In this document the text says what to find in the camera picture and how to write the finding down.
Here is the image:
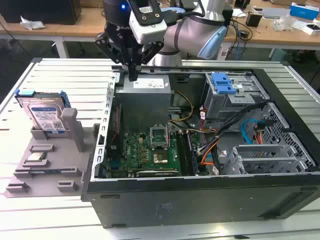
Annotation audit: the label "blue cardboard box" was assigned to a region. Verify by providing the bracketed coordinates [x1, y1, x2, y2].
[289, 1, 320, 21]

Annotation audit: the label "metal socket cover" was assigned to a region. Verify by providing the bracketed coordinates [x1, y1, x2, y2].
[149, 124, 171, 150]

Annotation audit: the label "metal disk bay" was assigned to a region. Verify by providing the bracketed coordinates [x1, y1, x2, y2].
[222, 143, 317, 176]

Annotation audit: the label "grey metal drive cage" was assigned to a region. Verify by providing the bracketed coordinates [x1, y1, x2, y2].
[202, 72, 272, 121]

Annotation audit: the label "crumpled white paper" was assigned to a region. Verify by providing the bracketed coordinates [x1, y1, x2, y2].
[19, 15, 46, 31]

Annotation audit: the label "blue disk data wire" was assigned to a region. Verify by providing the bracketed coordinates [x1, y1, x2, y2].
[240, 119, 261, 146]

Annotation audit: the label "green motherboard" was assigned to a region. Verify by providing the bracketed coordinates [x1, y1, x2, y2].
[106, 124, 208, 179]

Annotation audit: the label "orange disk power wire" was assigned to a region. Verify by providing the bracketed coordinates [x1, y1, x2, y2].
[252, 119, 274, 145]

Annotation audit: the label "thin black camera cable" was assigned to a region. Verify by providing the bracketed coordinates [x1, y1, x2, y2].
[161, 0, 208, 26]

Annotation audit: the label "small white open box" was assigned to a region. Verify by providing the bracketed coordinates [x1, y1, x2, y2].
[301, 22, 320, 37]

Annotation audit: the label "black cable bundle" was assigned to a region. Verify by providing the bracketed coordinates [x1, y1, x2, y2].
[197, 101, 270, 157]

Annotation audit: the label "silver CPU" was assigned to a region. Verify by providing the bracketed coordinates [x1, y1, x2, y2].
[26, 151, 48, 162]

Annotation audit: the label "dark RAM stick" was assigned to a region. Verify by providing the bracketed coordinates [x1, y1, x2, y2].
[27, 167, 77, 175]

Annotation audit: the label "yellow power wires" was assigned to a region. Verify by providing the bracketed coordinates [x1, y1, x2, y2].
[167, 90, 196, 124]

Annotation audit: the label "black RAM slot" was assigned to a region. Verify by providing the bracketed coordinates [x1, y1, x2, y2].
[176, 131, 189, 176]
[187, 131, 200, 176]
[183, 131, 196, 176]
[180, 131, 193, 176]

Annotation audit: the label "small black cube box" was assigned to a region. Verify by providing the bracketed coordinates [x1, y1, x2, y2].
[246, 12, 263, 28]

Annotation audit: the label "hard disk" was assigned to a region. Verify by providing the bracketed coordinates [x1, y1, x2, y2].
[14, 88, 72, 134]

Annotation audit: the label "grey parts rack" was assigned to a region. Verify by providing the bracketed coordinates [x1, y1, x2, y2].
[4, 107, 101, 198]

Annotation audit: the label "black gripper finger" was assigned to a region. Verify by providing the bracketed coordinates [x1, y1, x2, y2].
[94, 31, 134, 82]
[132, 40, 165, 82]

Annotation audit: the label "blue plastic drive latch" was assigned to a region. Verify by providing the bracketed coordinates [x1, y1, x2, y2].
[210, 72, 238, 95]

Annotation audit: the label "grey multicolour wire bundle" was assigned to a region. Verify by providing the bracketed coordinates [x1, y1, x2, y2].
[168, 121, 218, 134]

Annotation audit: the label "wide black equipment case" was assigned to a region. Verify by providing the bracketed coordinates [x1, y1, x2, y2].
[0, 0, 82, 26]

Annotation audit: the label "orange yellow wire bundle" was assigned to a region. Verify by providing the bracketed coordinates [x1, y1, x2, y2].
[198, 151, 216, 167]

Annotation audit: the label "CPU socket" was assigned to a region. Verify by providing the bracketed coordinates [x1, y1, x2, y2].
[151, 148, 171, 166]

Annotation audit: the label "metal locking lever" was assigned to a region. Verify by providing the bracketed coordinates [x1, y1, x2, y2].
[166, 121, 176, 148]

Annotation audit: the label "grey power supply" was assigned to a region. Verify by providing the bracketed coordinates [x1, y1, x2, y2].
[115, 74, 175, 126]

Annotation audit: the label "black open PC case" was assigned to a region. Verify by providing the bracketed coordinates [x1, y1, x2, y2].
[80, 65, 320, 230]

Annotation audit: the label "grey flat box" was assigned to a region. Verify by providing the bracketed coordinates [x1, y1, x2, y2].
[261, 7, 292, 20]

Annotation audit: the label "black graphics card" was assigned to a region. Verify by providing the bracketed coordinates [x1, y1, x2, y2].
[136, 169, 180, 179]

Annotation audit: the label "clear plastic bag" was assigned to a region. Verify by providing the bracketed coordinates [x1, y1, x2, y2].
[272, 14, 305, 32]

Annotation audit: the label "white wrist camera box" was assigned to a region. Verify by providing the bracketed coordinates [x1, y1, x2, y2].
[128, 3, 168, 45]

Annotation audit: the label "white power strip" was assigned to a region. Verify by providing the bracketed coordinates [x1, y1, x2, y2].
[216, 46, 230, 61]

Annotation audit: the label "small black computer tower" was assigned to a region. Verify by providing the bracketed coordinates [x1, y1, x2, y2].
[223, 5, 235, 28]

